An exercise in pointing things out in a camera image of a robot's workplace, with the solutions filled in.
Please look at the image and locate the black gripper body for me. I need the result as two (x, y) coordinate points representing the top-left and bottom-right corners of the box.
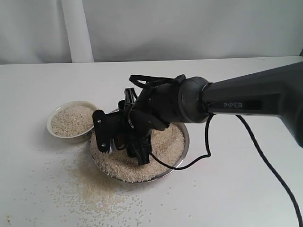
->
(106, 111), (169, 147)

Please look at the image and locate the brown wooden cup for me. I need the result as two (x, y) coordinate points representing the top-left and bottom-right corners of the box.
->
(114, 135), (128, 150)

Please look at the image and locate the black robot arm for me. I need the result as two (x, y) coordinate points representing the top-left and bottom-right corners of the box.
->
(108, 62), (303, 148)

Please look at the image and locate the rice heap in tray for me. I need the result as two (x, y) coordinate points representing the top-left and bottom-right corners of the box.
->
(90, 122), (186, 183)

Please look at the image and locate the white ceramic bowl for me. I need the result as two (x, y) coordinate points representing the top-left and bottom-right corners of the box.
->
(46, 101), (97, 143)

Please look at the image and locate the spilled rice on table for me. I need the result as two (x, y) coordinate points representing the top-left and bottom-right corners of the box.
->
(13, 146), (201, 227)

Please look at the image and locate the round steel tray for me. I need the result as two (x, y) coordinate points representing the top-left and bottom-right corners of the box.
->
(89, 108), (190, 183)

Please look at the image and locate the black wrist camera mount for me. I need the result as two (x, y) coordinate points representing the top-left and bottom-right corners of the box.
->
(92, 110), (120, 154)

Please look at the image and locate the black cable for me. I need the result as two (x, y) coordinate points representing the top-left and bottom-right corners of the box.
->
(129, 74), (303, 227)

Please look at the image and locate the white vertical post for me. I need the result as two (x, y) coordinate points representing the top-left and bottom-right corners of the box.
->
(61, 0), (94, 63)

